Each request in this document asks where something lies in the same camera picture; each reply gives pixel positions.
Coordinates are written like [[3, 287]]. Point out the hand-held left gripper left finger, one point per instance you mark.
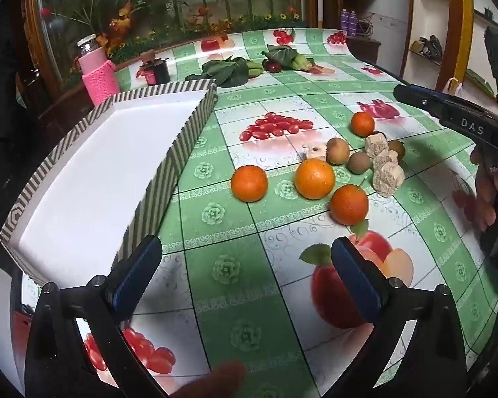
[[135, 282]]

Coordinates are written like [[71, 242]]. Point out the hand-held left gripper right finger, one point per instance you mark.
[[357, 282]]

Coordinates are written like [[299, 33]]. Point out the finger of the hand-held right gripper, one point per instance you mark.
[[460, 103], [452, 121]]

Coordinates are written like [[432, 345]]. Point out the orange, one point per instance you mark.
[[348, 204], [249, 183], [314, 178], [362, 124]]

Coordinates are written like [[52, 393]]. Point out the striped cardboard box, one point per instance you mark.
[[108, 166]]

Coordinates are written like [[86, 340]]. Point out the person's right hand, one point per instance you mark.
[[483, 199]]

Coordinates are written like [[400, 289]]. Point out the person's left hand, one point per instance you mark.
[[215, 381]]

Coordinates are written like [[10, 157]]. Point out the white plastic bag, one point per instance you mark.
[[454, 87]]

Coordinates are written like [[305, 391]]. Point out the brown longan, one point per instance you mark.
[[337, 150], [359, 162], [397, 148]]

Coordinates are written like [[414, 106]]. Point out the dark shoes on shelf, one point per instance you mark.
[[429, 45]]

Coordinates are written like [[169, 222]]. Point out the beige wood chunk middle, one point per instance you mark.
[[385, 161]]

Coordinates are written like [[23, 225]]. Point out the beige wood chunk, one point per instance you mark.
[[375, 144], [385, 161]]

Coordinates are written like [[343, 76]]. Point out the beige wood chunk top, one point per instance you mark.
[[375, 144]]

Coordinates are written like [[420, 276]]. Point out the beige crumbly cake chunk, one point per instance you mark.
[[388, 181]]

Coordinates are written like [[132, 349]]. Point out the wooden side cabinet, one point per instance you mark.
[[363, 47]]

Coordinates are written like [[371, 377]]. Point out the green printed tablecloth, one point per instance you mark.
[[232, 224]]

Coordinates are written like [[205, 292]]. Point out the purple spray can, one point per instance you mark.
[[344, 20], [352, 22]]

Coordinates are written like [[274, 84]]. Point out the small beige cube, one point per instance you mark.
[[315, 150]]

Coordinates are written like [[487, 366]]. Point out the corn cob in husk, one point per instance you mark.
[[301, 62]]

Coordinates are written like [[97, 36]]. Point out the large green leaf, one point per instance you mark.
[[282, 56]]

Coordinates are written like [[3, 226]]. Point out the glass jar with pink sleeve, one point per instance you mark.
[[97, 78]]

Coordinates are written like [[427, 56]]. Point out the small dark jar with cork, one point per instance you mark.
[[159, 72]]

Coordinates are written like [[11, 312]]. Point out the dark green leafy vegetable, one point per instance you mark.
[[228, 72]]

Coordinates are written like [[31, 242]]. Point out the glass case of artificial flowers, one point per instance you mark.
[[170, 4]]

